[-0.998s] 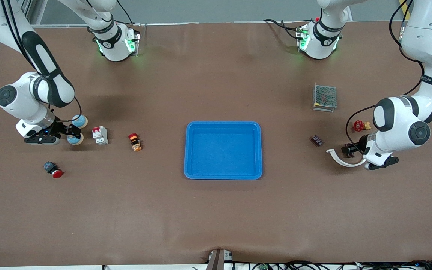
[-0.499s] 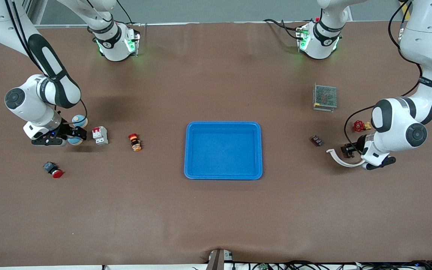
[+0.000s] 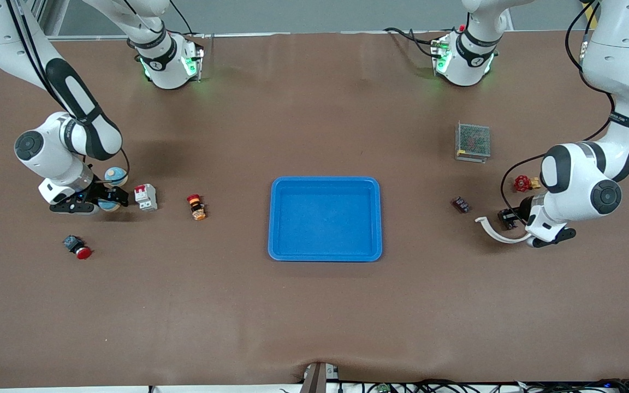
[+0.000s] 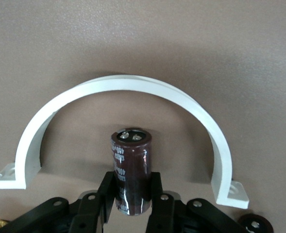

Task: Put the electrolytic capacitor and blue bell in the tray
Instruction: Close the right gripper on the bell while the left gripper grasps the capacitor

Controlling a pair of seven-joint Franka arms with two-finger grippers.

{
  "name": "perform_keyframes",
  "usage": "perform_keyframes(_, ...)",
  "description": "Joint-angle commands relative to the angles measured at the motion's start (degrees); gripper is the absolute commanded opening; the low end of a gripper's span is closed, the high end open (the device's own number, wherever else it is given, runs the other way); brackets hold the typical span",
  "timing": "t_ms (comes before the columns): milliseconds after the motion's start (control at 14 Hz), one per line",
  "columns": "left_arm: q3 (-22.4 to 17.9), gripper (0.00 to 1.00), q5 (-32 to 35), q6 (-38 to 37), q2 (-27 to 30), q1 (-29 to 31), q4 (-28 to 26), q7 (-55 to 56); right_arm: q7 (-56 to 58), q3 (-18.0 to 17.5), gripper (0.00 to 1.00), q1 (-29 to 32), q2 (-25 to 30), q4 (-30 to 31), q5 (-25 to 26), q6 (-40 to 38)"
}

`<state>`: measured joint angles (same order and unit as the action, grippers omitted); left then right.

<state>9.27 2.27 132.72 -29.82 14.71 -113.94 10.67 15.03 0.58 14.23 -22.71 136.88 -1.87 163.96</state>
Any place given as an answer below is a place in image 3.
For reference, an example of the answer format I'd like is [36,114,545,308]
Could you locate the white circuit breaker red switch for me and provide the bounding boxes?
[134,184,158,212]

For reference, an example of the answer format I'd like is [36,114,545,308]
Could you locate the orange emergency stop switch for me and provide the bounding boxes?
[187,194,207,221]

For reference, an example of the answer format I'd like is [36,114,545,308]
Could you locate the red mushroom push button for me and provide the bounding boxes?
[63,235,93,260]

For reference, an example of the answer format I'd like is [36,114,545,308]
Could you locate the metal table edge bracket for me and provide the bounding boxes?
[299,361,340,393]

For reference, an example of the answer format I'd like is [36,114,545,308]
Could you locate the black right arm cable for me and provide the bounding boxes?
[6,0,130,186]

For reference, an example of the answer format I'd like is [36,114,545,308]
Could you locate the metal mesh power supply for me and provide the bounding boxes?
[455,122,491,163]

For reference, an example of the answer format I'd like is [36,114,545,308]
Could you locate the blue plastic tray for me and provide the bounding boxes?
[268,176,383,263]

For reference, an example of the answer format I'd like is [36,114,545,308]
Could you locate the black base cable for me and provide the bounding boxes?
[170,0,195,36]
[384,26,443,58]

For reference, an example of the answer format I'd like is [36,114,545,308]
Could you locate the brass valve red handwheel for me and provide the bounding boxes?
[513,175,541,193]

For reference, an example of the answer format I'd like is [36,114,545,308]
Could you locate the black cable bundle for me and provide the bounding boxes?
[336,378,629,393]

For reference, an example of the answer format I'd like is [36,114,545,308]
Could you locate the white curved pipe clamp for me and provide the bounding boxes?
[474,217,533,244]

